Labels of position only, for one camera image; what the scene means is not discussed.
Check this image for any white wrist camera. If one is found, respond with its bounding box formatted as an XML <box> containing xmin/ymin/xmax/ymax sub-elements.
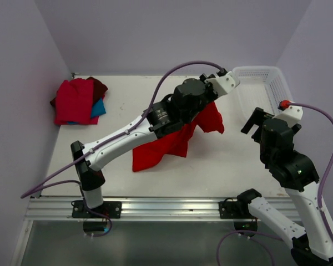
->
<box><xmin>205</xmin><ymin>71</ymin><xmax>240</xmax><ymax>97</ymax></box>
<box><xmin>276</xmin><ymin>100</ymin><xmax>303</xmax><ymax>125</ymax></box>

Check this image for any black right base bracket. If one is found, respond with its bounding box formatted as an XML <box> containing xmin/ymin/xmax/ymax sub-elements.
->
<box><xmin>218</xmin><ymin>197</ymin><xmax>240</xmax><ymax>219</ymax></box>

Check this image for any dark maroon folded t shirt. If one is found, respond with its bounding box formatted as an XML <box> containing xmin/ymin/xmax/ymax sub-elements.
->
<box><xmin>49</xmin><ymin>77</ymin><xmax>108</xmax><ymax>109</ymax></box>

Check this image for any aluminium mounting rail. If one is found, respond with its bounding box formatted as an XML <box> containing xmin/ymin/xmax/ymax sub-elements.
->
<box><xmin>24</xmin><ymin>197</ymin><xmax>303</xmax><ymax>222</ymax></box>

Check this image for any black base bracket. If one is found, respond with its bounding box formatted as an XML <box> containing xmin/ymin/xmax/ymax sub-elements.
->
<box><xmin>71</xmin><ymin>200</ymin><xmax>122</xmax><ymax>219</ymax></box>
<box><xmin>218</xmin><ymin>197</ymin><xmax>240</xmax><ymax>219</ymax></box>

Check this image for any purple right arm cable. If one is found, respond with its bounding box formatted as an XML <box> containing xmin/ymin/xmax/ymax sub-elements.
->
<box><xmin>288</xmin><ymin>102</ymin><xmax>333</xmax><ymax>258</ymax></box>

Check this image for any blue folded t shirt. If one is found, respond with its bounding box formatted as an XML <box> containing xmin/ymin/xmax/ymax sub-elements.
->
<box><xmin>67</xmin><ymin>98</ymin><xmax>106</xmax><ymax>125</ymax></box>

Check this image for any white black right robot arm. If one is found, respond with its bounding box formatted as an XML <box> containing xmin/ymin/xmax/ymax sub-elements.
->
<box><xmin>236</xmin><ymin>107</ymin><xmax>333</xmax><ymax>265</ymax></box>

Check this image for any bright red t shirt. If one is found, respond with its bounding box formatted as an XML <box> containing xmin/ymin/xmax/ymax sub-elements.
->
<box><xmin>132</xmin><ymin>102</ymin><xmax>225</xmax><ymax>172</ymax></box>

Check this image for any black left base bracket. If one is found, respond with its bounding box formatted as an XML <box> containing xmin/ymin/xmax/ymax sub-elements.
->
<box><xmin>71</xmin><ymin>200</ymin><xmax>122</xmax><ymax>219</ymax></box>

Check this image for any white plastic mesh basket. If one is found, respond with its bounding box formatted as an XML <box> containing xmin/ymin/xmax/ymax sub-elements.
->
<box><xmin>233</xmin><ymin>66</ymin><xmax>292</xmax><ymax>122</ymax></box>

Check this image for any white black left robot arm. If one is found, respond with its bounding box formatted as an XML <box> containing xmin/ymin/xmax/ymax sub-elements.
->
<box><xmin>70</xmin><ymin>74</ymin><xmax>228</xmax><ymax>218</ymax></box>

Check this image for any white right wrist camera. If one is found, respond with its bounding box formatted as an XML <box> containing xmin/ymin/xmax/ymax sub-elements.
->
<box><xmin>276</xmin><ymin>100</ymin><xmax>303</xmax><ymax>125</ymax></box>

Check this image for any crimson folded t shirt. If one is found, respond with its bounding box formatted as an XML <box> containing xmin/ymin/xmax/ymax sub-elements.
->
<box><xmin>54</xmin><ymin>78</ymin><xmax>98</xmax><ymax>125</ymax></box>

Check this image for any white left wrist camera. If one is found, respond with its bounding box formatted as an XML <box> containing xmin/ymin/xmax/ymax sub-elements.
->
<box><xmin>205</xmin><ymin>71</ymin><xmax>240</xmax><ymax>97</ymax></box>

